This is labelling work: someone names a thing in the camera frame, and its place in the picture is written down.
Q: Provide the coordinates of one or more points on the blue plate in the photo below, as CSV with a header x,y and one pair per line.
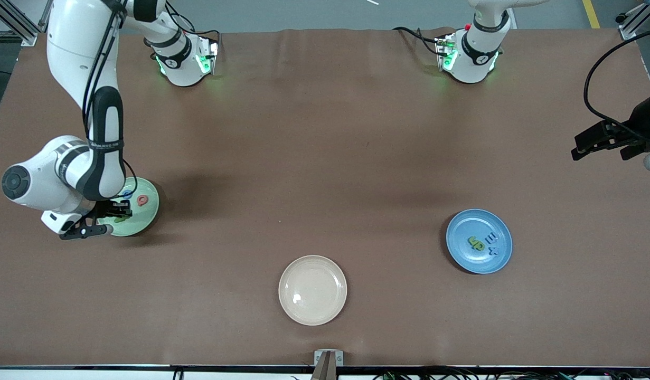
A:
x,y
493,261

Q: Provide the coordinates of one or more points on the green letter p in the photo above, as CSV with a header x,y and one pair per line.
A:
x,y
481,246

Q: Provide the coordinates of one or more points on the aluminium frame profile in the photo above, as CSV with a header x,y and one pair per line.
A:
x,y
28,37
636,13

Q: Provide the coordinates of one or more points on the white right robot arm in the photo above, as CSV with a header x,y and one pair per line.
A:
x,y
76,47

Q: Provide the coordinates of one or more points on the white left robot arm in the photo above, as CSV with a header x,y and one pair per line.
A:
x,y
478,58

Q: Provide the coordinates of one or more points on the grey metal bracket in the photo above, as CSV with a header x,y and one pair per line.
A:
x,y
328,364

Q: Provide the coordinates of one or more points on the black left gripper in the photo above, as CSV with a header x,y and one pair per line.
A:
x,y
643,119

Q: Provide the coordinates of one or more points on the blue letter m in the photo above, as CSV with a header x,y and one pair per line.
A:
x,y
491,237

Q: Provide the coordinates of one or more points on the green letter u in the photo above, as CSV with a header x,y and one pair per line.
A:
x,y
472,241

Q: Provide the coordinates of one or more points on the brown table cover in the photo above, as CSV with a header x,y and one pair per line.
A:
x,y
356,327

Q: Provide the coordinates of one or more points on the green plate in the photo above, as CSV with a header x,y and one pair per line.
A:
x,y
145,224

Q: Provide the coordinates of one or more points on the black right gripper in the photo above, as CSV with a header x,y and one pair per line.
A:
x,y
111,210

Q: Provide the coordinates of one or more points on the beige plate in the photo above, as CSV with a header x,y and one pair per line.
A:
x,y
314,295

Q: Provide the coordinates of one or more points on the pink-red letter Q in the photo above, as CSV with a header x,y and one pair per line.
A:
x,y
142,200

